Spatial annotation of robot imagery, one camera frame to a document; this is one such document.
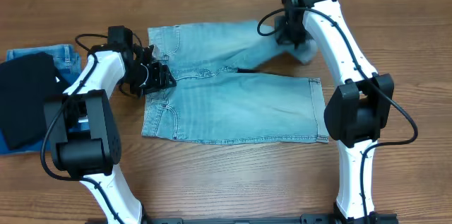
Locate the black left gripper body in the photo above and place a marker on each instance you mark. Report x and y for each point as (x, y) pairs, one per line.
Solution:
(155, 76)

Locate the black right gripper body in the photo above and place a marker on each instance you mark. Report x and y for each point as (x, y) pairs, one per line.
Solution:
(292, 35)

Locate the light blue denim shorts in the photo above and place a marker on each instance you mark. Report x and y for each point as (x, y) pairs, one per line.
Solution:
(221, 98)

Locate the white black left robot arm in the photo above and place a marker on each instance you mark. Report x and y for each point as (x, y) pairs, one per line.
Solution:
(82, 142)

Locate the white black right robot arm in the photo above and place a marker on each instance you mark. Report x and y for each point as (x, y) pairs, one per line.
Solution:
(356, 112)

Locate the folded blue jeans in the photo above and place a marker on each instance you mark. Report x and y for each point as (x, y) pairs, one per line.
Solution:
(65, 58)

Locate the black folded garment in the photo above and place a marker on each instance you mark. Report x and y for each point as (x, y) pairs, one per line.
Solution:
(26, 82)

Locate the dark blue folded garment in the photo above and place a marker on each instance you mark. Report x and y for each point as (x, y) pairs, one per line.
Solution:
(36, 145)

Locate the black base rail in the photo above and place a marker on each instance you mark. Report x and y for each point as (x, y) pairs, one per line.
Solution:
(303, 219)

